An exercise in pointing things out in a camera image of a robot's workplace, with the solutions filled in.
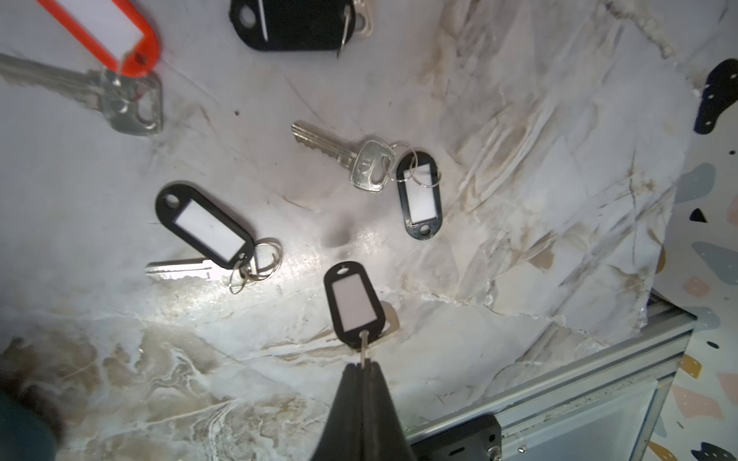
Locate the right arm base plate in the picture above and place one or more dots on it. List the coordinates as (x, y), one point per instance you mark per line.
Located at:
(477, 439)

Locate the red tag key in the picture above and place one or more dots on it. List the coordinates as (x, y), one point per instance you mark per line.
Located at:
(126, 91)

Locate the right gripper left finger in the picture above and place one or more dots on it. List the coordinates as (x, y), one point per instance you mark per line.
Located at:
(342, 436)

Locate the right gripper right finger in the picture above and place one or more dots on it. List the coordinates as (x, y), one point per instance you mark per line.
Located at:
(382, 433)

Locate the teal storage box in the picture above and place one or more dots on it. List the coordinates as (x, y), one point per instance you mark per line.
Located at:
(30, 429)

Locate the black head key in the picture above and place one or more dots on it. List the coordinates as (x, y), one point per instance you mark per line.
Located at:
(301, 26)

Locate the black tag key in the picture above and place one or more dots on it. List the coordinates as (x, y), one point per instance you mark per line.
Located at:
(231, 256)
(373, 164)
(358, 316)

